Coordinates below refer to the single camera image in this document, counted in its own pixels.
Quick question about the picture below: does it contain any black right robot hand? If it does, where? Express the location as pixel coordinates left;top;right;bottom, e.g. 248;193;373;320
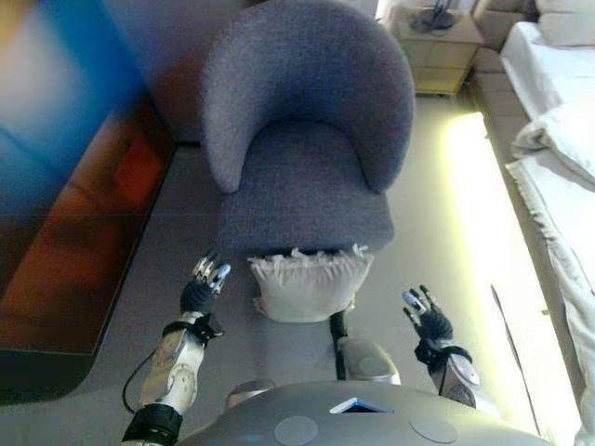
402;283;455;343

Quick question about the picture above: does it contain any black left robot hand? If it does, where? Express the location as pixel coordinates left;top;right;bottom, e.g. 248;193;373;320
179;250;232;315

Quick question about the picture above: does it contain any white fringed cushion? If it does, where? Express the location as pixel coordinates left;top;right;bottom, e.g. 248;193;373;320
246;243;376;324

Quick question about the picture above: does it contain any silver right robot leg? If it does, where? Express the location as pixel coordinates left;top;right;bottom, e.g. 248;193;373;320
328;310;402;387

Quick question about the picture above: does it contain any grey robot torso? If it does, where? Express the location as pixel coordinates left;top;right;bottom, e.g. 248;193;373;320
176;380;554;446

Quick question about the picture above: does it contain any glossy dark cabinet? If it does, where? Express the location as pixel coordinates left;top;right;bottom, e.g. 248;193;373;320
0;0;178;405

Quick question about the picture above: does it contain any beige upholstered bed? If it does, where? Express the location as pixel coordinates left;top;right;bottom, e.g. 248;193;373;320
469;0;595;446

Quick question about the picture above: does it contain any grey fabric armchair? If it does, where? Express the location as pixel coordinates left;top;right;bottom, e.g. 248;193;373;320
202;0;417;259

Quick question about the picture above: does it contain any white duvet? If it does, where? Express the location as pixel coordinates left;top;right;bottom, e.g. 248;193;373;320
501;20;595;182

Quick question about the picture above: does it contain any light wooden nightstand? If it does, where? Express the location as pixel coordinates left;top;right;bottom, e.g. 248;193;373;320
388;4;487;98

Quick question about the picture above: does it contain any black lamp base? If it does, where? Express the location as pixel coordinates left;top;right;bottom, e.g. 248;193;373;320
408;0;456;33

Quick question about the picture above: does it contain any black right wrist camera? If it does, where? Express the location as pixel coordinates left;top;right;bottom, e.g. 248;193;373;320
413;338;441;366

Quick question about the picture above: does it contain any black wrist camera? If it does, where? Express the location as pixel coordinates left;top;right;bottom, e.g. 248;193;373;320
413;338;441;366
197;313;224;345

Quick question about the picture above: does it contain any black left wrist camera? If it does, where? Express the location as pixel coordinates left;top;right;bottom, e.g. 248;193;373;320
197;313;224;345

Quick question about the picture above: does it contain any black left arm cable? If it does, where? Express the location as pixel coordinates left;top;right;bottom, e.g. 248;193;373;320
121;355;159;414

